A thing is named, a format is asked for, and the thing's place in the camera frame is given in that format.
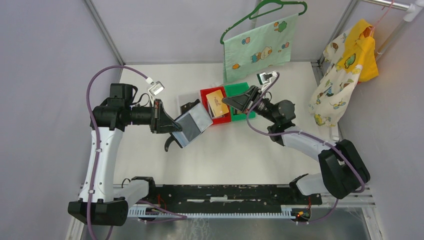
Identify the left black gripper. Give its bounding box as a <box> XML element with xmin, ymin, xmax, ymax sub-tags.
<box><xmin>130</xmin><ymin>98</ymin><xmax>182</xmax><ymax>134</ymax></box>

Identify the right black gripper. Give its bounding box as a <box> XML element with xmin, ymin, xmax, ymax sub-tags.
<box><xmin>222</xmin><ymin>85</ymin><xmax>278</xmax><ymax>124</ymax></box>

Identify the black leather card holder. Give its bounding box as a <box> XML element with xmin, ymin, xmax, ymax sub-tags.
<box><xmin>164</xmin><ymin>102</ymin><xmax>213</xmax><ymax>152</ymax></box>

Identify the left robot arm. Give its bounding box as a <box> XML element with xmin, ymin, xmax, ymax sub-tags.
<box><xmin>67</xmin><ymin>83</ymin><xmax>182</xmax><ymax>226</ymax></box>

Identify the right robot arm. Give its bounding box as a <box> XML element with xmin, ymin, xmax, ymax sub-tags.
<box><xmin>222</xmin><ymin>86</ymin><xmax>371</xmax><ymax>204</ymax></box>

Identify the black card stack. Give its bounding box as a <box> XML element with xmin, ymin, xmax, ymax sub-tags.
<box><xmin>180</xmin><ymin>101</ymin><xmax>199</xmax><ymax>114</ymax></box>

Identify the clear plastic bin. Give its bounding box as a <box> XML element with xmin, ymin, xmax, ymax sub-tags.
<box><xmin>177</xmin><ymin>91</ymin><xmax>201</xmax><ymax>115</ymax></box>

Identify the red plastic bin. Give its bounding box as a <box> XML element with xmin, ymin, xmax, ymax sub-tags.
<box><xmin>200</xmin><ymin>86</ymin><xmax>231</xmax><ymax>125</ymax></box>

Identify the light green printed cloth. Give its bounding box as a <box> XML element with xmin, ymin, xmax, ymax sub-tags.
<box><xmin>223</xmin><ymin>14</ymin><xmax>298</xmax><ymax>83</ymax></box>

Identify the white printed garment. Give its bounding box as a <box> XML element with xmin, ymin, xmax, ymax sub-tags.
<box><xmin>308</xmin><ymin>29</ymin><xmax>359</xmax><ymax>127</ymax></box>

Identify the green clothes hanger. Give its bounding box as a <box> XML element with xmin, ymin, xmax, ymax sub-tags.
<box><xmin>219</xmin><ymin>0</ymin><xmax>308</xmax><ymax>45</ymax></box>

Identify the yellow garment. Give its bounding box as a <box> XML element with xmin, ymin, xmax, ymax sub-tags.
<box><xmin>337</xmin><ymin>19</ymin><xmax>379</xmax><ymax>83</ymax></box>

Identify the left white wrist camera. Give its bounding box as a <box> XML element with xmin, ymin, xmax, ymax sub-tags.
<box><xmin>145</xmin><ymin>77</ymin><xmax>165</xmax><ymax>105</ymax></box>

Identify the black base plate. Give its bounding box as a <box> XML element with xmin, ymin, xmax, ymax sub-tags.
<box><xmin>145</xmin><ymin>184</ymin><xmax>323</xmax><ymax>214</ymax></box>

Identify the white slotted cable duct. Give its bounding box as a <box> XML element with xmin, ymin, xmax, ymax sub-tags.
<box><xmin>127</xmin><ymin>204</ymin><xmax>305</xmax><ymax>220</ymax></box>

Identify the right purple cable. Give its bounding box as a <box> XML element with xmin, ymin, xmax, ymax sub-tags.
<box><xmin>245</xmin><ymin>72</ymin><xmax>366</xmax><ymax>224</ymax></box>

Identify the metal hanging rail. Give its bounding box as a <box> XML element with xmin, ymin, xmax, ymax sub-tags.
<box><xmin>366</xmin><ymin>0</ymin><xmax>424</xmax><ymax>60</ymax></box>

